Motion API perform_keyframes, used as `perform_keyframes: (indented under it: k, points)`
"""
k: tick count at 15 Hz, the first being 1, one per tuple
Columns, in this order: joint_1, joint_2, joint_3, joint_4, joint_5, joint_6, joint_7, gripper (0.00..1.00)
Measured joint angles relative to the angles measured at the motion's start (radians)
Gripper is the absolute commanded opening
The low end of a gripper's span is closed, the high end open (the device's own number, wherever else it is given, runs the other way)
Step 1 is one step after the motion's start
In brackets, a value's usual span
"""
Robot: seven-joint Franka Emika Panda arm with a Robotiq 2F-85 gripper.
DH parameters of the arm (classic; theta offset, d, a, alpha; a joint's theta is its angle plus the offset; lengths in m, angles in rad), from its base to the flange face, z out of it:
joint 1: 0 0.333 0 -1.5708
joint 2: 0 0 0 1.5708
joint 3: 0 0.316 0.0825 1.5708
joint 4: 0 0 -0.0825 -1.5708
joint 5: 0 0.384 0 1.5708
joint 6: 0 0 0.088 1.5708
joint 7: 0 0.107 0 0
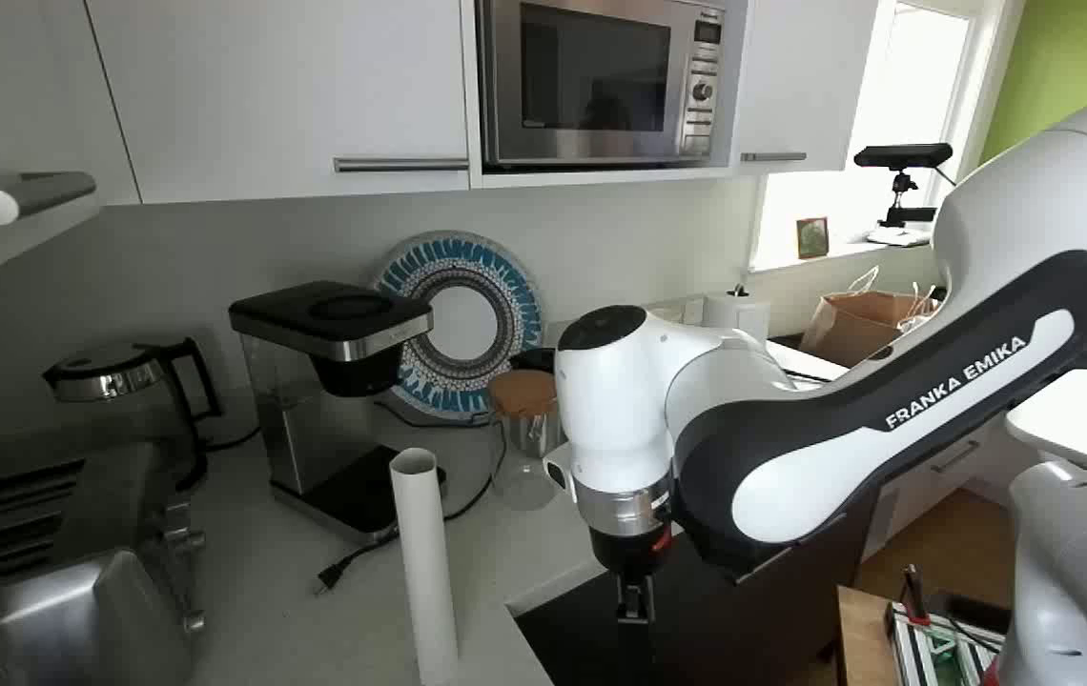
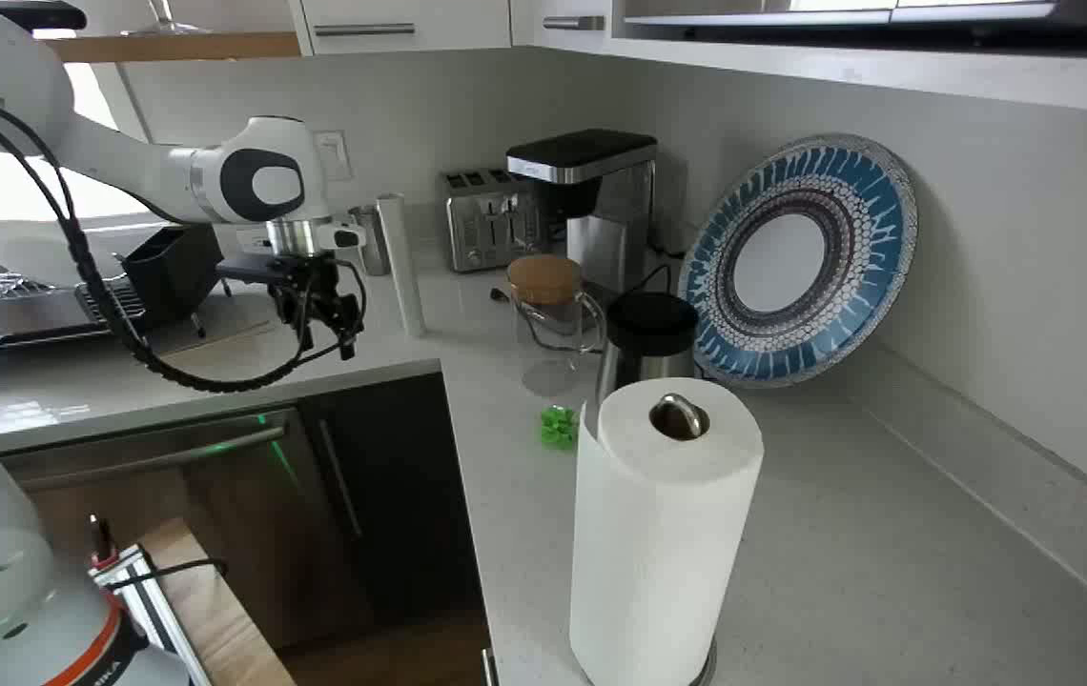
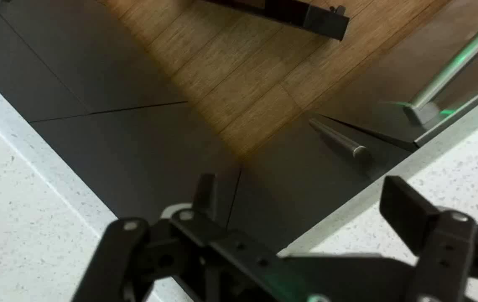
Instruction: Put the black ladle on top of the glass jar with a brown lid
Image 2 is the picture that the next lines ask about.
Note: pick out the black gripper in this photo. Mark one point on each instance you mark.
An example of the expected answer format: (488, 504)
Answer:
(314, 282)

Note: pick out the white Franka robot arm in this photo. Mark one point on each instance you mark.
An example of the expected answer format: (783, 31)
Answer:
(7, 77)

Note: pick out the glass jar with brown lid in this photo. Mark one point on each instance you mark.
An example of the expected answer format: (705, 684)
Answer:
(541, 280)

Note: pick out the black utensil holder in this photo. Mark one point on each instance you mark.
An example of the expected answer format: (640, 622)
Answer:
(170, 277)

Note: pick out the stainless steel toaster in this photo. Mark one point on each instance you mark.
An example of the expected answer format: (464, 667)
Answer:
(483, 228)

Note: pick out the dark lower cabinet door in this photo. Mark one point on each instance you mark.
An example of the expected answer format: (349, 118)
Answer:
(400, 506)

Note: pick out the dark dishwasher front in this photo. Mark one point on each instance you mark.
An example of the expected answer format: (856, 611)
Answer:
(183, 506)

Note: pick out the small green object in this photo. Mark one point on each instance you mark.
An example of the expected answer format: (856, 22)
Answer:
(556, 429)

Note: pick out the dish drying rack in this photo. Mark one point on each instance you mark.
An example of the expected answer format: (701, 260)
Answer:
(47, 316)

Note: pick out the red tipped pen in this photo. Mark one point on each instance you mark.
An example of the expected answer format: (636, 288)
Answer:
(97, 533)

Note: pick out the white upper cabinet door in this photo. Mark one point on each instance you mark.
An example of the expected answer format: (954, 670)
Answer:
(561, 22)
(400, 22)

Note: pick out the wooden table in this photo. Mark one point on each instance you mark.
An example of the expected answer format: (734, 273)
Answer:
(213, 625)

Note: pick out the wooden shelf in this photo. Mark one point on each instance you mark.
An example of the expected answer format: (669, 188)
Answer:
(183, 48)

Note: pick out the black steel coffee machine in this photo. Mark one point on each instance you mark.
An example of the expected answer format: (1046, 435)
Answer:
(591, 156)

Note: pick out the white striped box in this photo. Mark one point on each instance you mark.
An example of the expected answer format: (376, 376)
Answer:
(141, 593)

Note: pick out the black steel coffee carafe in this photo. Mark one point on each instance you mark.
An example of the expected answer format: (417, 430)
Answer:
(648, 326)

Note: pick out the white paper towel roll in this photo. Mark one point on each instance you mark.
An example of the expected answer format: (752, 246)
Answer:
(658, 547)

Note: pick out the blue white decorative plate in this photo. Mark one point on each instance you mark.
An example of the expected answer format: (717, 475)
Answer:
(822, 190)

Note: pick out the stainless steel microwave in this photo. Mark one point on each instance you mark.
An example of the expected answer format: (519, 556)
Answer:
(887, 16)

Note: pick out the white wall switch plate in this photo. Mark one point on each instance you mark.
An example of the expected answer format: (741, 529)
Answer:
(334, 153)

